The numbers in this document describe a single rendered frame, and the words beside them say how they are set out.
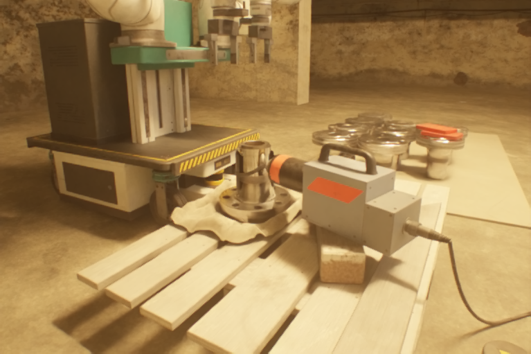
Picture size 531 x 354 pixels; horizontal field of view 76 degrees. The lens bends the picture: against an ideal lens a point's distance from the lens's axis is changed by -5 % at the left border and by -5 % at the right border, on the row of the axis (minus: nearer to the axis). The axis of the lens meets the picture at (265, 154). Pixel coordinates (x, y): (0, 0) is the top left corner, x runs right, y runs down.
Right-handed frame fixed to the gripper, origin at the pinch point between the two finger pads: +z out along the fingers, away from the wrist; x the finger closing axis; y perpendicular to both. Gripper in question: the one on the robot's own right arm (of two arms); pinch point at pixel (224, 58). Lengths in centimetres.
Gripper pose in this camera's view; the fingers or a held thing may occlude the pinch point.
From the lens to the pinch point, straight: 133.3
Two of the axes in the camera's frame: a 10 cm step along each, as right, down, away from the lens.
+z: 0.0, 9.6, 2.7
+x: -4.5, 2.4, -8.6
